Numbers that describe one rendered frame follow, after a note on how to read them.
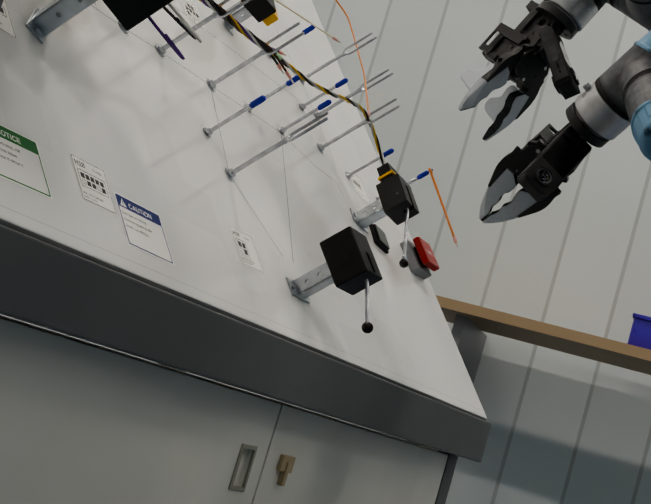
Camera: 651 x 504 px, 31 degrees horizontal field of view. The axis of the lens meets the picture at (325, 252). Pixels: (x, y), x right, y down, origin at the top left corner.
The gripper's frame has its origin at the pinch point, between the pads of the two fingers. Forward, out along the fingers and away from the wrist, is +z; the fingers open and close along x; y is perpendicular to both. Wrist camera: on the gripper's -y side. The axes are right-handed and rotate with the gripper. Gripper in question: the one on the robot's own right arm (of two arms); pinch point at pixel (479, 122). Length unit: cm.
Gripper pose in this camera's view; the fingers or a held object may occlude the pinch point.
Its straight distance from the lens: 179.0
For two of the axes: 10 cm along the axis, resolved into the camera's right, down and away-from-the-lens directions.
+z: -6.7, 7.5, 0.1
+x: -5.1, -4.5, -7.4
